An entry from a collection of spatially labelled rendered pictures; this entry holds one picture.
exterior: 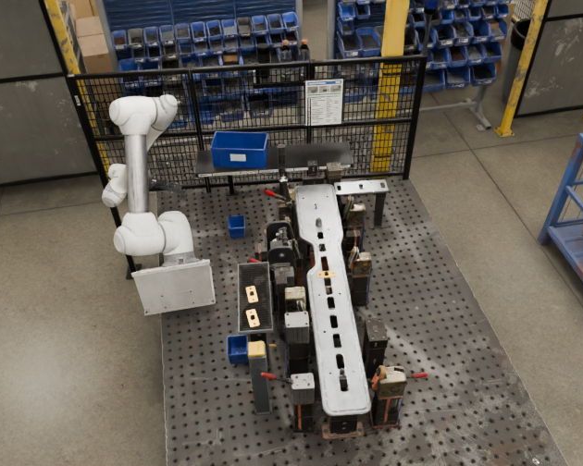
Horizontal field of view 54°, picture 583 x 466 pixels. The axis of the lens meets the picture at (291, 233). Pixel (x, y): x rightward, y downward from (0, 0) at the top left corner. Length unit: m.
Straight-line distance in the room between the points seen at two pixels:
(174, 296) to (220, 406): 0.62
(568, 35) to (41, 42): 4.02
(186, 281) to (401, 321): 1.08
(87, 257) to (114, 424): 1.40
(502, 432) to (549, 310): 1.58
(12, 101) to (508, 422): 3.78
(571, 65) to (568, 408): 3.01
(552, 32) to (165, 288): 3.73
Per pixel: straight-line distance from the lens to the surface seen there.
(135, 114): 2.78
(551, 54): 5.37
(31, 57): 4.43
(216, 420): 2.64
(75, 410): 3.68
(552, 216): 4.36
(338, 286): 2.65
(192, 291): 2.91
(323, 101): 3.28
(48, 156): 4.88
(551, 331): 4.03
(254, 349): 2.25
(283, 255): 2.59
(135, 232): 2.80
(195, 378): 2.76
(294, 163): 3.27
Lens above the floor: 3.02
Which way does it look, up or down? 44 degrees down
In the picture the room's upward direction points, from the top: 2 degrees counter-clockwise
